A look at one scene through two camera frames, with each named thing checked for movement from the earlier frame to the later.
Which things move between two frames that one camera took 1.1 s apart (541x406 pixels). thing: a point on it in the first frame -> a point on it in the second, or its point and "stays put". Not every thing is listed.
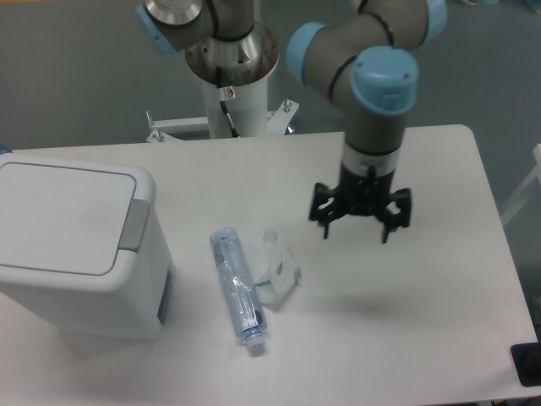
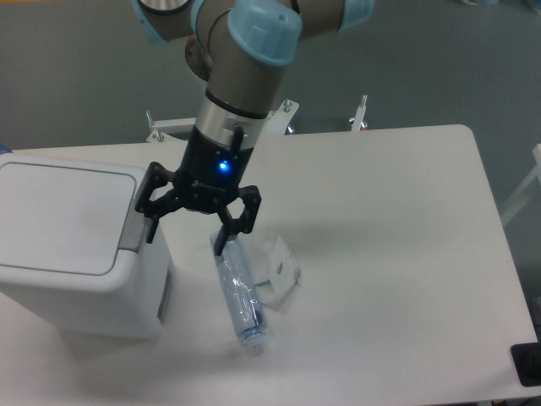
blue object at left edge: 4,149 stays put
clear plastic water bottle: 239,285 stays put
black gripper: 362,195 -> 207,178
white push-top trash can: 79,248 stays put
